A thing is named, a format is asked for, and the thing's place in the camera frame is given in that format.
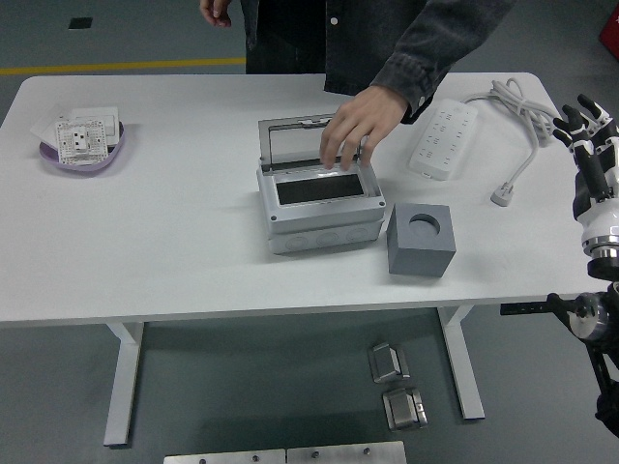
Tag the robot right hand white shell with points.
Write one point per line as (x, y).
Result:
(599, 217)

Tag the person's right hand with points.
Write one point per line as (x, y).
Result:
(215, 12)

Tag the person's left hand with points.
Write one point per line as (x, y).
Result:
(362, 121)

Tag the transparent hinged box lid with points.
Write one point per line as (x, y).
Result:
(290, 145)

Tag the person's left forearm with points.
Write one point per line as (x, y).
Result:
(435, 48)

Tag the grey plastic junction box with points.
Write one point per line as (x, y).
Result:
(319, 224)

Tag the grey cube with round hole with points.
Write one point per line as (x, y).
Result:
(421, 256)

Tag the person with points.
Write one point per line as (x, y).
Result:
(290, 34)

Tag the white power strip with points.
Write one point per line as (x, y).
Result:
(445, 140)

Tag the yellow floor tape line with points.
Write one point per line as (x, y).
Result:
(121, 65)

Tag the black table control panel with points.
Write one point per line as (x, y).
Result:
(522, 308)

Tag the black floor cover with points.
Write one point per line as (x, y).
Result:
(80, 22)

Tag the purple bowl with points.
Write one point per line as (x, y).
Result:
(111, 157)

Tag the white printed socket panel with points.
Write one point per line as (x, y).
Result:
(79, 140)

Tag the red object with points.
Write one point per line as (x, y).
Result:
(611, 29)

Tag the white card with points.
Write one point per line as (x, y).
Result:
(48, 123)

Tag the white table leg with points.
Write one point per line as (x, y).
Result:
(469, 386)
(121, 386)

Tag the grey metal plate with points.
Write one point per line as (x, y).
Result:
(222, 458)
(348, 454)

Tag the white switch plate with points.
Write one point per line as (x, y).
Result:
(109, 118)

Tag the metal hinge bracket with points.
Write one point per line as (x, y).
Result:
(403, 411)
(384, 365)

